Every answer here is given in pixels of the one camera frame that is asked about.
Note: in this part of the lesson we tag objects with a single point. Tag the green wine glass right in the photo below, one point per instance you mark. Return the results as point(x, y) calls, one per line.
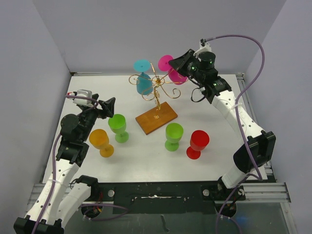
point(174, 133)

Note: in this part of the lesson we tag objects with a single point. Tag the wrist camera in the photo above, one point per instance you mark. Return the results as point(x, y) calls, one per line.
point(204, 47)
point(82, 97)

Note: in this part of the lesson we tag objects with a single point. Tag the orange wine glass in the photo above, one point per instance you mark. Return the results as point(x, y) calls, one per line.
point(100, 140)

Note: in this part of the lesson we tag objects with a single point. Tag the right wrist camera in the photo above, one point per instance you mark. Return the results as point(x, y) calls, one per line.
point(204, 47)

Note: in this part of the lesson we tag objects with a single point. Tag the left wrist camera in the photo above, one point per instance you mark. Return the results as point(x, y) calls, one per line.
point(82, 97)

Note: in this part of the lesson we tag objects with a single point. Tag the gold wire glass rack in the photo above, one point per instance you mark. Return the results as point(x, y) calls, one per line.
point(158, 82)

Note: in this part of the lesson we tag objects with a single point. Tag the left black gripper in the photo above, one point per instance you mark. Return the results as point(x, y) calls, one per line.
point(107, 106)

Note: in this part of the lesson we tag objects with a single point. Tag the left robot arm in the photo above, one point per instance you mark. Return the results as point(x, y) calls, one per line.
point(53, 208)

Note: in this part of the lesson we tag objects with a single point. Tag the green wine glass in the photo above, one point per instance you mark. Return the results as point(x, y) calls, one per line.
point(118, 126)
point(174, 133)

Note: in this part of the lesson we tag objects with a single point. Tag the magenta wine glass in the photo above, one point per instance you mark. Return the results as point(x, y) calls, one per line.
point(174, 76)

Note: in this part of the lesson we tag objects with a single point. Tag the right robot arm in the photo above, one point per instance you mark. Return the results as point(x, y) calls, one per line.
point(257, 144)

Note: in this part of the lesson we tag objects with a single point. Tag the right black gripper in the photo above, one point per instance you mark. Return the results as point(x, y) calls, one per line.
point(180, 64)

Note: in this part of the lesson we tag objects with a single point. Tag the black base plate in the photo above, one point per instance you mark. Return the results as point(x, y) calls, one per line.
point(160, 197)

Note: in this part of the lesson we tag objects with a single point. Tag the blue wine glass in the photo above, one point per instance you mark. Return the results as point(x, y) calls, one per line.
point(144, 84)

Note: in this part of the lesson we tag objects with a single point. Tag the green wine glass left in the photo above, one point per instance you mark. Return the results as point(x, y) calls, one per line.
point(118, 126)

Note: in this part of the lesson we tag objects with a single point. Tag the red wine glass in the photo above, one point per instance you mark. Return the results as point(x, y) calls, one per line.
point(198, 142)

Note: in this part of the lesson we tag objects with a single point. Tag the wooden rack base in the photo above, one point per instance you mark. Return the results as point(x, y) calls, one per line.
point(156, 118)

